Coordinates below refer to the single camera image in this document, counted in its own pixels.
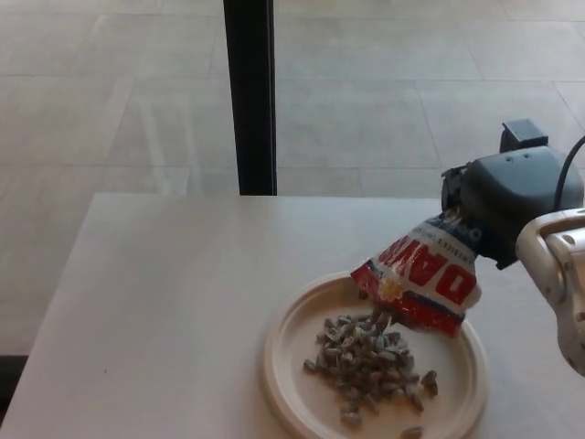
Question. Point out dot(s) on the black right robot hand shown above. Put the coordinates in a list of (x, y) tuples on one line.
[(516, 192)]

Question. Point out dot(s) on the red white sunflower seed bag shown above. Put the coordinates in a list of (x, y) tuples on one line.
[(439, 283)]

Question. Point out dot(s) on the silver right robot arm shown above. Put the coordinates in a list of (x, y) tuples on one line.
[(562, 274)]

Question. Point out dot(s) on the pile of sunflower seeds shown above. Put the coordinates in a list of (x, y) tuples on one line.
[(365, 361)]

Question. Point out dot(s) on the round beige paper plate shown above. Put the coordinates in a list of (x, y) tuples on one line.
[(297, 393)]

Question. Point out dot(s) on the black vertical window post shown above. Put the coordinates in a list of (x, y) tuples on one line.
[(251, 100)]

